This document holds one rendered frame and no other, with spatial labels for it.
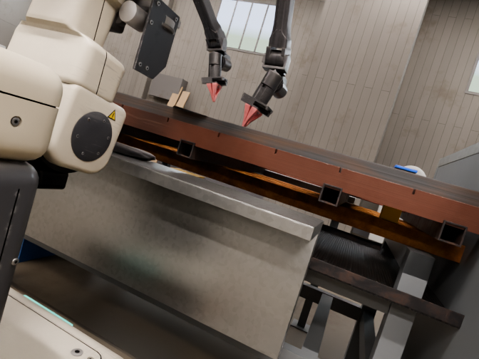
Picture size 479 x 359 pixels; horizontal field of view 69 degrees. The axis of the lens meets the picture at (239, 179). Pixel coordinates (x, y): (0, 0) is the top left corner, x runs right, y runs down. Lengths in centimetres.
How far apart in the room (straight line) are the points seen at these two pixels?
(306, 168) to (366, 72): 551
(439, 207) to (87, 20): 87
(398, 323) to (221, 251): 49
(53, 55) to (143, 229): 55
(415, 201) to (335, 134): 527
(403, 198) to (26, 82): 80
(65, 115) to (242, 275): 58
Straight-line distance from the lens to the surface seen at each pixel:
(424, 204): 95
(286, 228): 75
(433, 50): 804
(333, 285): 103
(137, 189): 110
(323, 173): 94
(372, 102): 626
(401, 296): 96
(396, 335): 105
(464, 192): 101
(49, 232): 134
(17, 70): 47
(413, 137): 756
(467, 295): 101
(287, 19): 120
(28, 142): 49
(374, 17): 676
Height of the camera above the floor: 77
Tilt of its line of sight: 4 degrees down
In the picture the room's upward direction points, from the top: 17 degrees clockwise
